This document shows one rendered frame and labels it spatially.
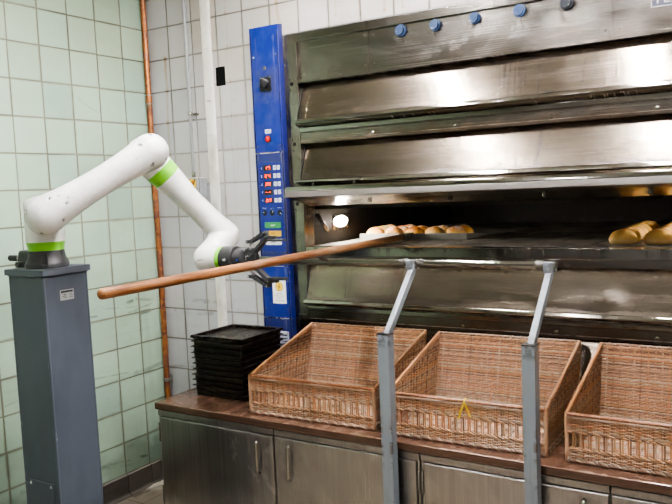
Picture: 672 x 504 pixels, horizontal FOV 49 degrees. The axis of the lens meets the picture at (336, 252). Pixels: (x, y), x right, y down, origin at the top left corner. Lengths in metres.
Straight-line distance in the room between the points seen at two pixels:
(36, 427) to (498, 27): 2.19
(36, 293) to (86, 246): 0.88
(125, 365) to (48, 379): 1.05
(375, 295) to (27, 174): 1.54
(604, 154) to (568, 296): 0.52
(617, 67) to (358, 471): 1.64
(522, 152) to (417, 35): 0.64
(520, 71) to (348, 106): 0.73
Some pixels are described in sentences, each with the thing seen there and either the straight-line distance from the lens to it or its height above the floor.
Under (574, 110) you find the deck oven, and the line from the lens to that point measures 2.78.
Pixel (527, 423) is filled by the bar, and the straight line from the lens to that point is 2.31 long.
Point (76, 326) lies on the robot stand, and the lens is 2.77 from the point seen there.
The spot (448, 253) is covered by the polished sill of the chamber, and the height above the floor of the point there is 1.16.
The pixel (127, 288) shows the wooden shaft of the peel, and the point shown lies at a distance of 2.06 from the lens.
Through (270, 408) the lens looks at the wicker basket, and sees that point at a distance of 2.89.
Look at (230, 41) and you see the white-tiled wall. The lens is 3.55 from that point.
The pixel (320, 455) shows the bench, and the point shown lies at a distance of 2.76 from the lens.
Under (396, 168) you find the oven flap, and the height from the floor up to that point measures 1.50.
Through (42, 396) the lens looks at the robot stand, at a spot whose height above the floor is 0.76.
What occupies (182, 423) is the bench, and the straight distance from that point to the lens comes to 3.15.
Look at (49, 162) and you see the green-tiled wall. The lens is 3.45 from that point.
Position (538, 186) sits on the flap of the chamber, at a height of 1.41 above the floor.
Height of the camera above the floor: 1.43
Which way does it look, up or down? 5 degrees down
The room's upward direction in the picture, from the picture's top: 3 degrees counter-clockwise
